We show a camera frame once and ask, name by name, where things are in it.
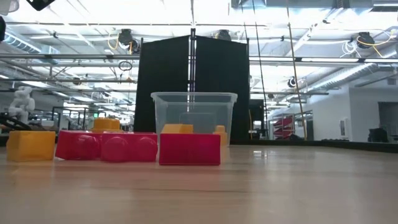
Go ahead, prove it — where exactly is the orange square toy block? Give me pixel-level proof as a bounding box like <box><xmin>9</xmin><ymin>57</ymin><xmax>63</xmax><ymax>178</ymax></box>
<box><xmin>160</xmin><ymin>123</ymin><xmax>194</xmax><ymax>135</ymax></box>

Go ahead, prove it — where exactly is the silver ventilation duct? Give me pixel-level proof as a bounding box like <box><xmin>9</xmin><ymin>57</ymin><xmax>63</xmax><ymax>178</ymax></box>
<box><xmin>306</xmin><ymin>62</ymin><xmax>398</xmax><ymax>93</ymax></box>

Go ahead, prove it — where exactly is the clear plastic bin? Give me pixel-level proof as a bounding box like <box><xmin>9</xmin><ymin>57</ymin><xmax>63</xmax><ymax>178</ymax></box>
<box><xmin>150</xmin><ymin>91</ymin><xmax>239</xmax><ymax>147</ymax></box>

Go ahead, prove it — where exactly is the red toy block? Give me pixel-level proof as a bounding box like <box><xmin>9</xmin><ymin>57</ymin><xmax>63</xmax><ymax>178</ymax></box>
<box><xmin>55</xmin><ymin>130</ymin><xmax>103</xmax><ymax>161</ymax></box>
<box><xmin>99</xmin><ymin>131</ymin><xmax>159</xmax><ymax>163</ymax></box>
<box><xmin>158</xmin><ymin>133</ymin><xmax>222</xmax><ymax>166</ymax></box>

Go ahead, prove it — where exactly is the black chair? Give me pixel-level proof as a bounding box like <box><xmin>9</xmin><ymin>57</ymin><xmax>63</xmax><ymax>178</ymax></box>
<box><xmin>368</xmin><ymin>127</ymin><xmax>390</xmax><ymax>143</ymax></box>

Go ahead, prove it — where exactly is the yellow hanging cable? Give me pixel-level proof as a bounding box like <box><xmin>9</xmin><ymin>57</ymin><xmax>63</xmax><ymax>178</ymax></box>
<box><xmin>286</xmin><ymin>21</ymin><xmax>308</xmax><ymax>141</ymax></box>

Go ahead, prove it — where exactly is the yellow toy block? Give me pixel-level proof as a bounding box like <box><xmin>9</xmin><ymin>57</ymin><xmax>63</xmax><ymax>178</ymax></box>
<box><xmin>6</xmin><ymin>130</ymin><xmax>57</xmax><ymax>162</ymax></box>
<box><xmin>213</xmin><ymin>124</ymin><xmax>229</xmax><ymax>146</ymax></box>
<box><xmin>91</xmin><ymin>117</ymin><xmax>122</xmax><ymax>133</ymax></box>

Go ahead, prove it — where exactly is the white wall box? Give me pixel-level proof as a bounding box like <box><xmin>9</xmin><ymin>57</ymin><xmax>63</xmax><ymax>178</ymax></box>
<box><xmin>339</xmin><ymin>117</ymin><xmax>351</xmax><ymax>139</ymax></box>

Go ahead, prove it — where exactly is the red storage rack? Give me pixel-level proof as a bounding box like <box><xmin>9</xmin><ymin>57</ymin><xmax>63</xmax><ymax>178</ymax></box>
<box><xmin>272</xmin><ymin>114</ymin><xmax>295</xmax><ymax>140</ymax></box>

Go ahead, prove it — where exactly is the black folding screen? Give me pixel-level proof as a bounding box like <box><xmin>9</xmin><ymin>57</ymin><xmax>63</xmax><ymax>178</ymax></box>
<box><xmin>133</xmin><ymin>27</ymin><xmax>251</xmax><ymax>141</ymax></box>

